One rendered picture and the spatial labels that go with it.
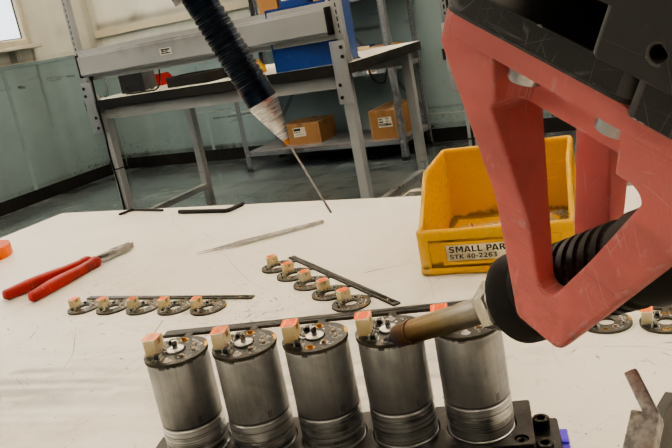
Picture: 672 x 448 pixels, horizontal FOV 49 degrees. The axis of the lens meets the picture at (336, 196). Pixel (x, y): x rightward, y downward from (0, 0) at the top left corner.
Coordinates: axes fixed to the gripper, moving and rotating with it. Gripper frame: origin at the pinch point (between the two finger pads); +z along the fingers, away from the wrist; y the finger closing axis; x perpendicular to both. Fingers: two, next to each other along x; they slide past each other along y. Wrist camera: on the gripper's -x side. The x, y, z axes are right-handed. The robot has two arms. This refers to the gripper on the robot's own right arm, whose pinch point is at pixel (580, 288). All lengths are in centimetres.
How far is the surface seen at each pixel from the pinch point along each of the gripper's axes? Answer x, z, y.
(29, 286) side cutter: -43, 33, 4
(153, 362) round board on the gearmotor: -11.6, 10.3, 6.3
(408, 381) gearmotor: -4.8, 8.5, -0.3
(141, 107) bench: -271, 157, -102
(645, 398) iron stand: 2.9, 0.3, 1.2
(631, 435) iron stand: 3.2, 0.7, 1.9
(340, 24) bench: -194, 95, -148
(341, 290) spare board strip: -19.4, 20.3, -9.6
